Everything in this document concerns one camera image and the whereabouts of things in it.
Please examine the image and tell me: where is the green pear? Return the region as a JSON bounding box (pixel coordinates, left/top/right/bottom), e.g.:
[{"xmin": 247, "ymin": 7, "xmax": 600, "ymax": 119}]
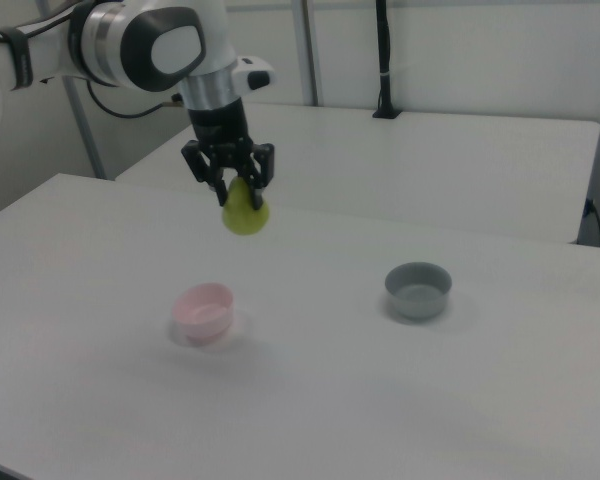
[{"xmin": 221, "ymin": 175, "xmax": 272, "ymax": 237}]

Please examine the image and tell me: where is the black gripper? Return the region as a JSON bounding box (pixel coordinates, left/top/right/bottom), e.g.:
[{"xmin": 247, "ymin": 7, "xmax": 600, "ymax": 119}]
[{"xmin": 181, "ymin": 96, "xmax": 276, "ymax": 210}]

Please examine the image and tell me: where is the pink bowl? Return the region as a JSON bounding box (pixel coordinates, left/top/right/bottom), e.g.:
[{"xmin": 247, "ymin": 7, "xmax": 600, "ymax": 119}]
[{"xmin": 171, "ymin": 282, "xmax": 235, "ymax": 346}]

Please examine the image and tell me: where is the grey bowl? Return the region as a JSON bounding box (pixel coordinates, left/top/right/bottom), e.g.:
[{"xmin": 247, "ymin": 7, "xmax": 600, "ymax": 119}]
[{"xmin": 383, "ymin": 261, "xmax": 454, "ymax": 322}]

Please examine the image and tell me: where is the white side table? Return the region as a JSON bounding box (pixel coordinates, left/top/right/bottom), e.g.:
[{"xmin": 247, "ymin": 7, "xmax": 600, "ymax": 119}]
[{"xmin": 114, "ymin": 102, "xmax": 600, "ymax": 246}]

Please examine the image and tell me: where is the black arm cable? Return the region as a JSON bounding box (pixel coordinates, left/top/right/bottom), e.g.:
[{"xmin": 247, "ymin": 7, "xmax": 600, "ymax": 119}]
[{"xmin": 83, "ymin": 79, "xmax": 187, "ymax": 120}]

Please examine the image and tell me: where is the black camera pole with clamp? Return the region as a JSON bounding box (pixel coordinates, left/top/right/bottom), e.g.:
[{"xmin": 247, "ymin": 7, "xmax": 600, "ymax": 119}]
[{"xmin": 371, "ymin": 0, "xmax": 402, "ymax": 120}]

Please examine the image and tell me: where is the black velcro strap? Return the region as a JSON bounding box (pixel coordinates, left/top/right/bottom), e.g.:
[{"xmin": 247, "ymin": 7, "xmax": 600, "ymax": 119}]
[{"xmin": 0, "ymin": 27, "xmax": 35, "ymax": 92}]

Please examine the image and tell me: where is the aluminium frame post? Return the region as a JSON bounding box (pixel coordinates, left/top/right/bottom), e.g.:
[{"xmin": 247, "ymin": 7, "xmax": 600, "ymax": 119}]
[
  {"xmin": 293, "ymin": 0, "xmax": 325, "ymax": 108},
  {"xmin": 34, "ymin": 0, "xmax": 107, "ymax": 181}
]

